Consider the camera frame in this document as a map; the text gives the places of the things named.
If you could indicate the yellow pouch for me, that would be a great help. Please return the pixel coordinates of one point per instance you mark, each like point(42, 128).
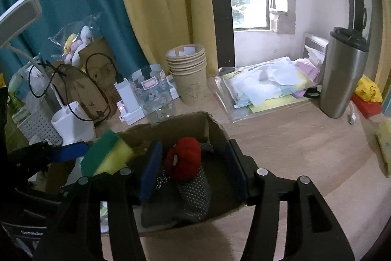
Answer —
point(368, 88)

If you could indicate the clear plastic tray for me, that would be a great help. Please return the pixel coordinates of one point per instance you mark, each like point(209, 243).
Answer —
point(223, 102)

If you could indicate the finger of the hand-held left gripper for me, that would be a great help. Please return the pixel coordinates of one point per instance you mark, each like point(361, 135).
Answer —
point(70, 152)

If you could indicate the yellow green sponge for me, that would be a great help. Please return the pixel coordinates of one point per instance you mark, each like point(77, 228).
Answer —
point(104, 154)

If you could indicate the brown paper bag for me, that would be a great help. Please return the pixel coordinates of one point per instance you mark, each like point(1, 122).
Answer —
point(100, 89)

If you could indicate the grey box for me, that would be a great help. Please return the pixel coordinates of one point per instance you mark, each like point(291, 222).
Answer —
point(314, 44)

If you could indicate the white power adapter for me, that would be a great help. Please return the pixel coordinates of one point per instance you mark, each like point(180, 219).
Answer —
point(126, 94)

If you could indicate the white charging dock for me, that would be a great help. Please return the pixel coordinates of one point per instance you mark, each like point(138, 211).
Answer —
point(133, 115)

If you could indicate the clear printed container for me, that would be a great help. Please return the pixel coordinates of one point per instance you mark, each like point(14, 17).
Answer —
point(151, 92)

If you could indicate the red box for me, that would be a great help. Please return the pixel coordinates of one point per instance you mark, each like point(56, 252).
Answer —
point(369, 108)

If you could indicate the black door frame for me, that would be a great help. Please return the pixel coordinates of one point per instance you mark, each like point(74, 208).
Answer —
point(218, 4)

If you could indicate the stack of brown paper cups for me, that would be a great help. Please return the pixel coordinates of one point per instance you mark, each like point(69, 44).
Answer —
point(189, 77)

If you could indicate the cardboard box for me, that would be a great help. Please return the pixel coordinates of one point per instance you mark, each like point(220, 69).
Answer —
point(195, 126)

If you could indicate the white plastic bag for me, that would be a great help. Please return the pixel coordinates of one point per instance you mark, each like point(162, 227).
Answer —
point(27, 80)

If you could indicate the white cloth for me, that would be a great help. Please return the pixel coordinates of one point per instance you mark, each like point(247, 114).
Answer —
point(74, 172)

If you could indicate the plastic bag of plush toys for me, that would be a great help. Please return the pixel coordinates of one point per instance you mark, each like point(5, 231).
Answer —
point(74, 40)

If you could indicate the white plastic basket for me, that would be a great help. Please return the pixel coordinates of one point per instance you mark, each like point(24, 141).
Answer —
point(33, 126)

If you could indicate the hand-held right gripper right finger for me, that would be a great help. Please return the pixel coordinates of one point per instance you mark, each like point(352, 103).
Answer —
point(236, 169)

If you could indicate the yellow curtain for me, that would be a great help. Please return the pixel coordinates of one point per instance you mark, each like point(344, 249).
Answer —
point(168, 4)

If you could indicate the grey dotted sock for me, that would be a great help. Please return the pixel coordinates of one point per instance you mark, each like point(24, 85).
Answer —
point(195, 193)

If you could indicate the white desk lamp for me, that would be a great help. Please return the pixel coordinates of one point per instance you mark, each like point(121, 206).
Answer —
point(21, 13)

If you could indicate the pile of papers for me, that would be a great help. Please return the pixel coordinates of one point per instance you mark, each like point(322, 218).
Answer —
point(268, 80)

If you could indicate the red crochet masked plush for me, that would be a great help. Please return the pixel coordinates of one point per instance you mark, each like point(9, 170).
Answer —
point(186, 157)

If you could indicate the dark grey cloth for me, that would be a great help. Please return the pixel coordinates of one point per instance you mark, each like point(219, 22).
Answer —
point(162, 212)

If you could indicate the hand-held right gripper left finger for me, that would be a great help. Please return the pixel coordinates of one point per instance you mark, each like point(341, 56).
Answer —
point(151, 169)

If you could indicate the stainless steel tumbler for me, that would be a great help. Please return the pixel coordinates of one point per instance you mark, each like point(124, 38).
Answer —
point(342, 77)

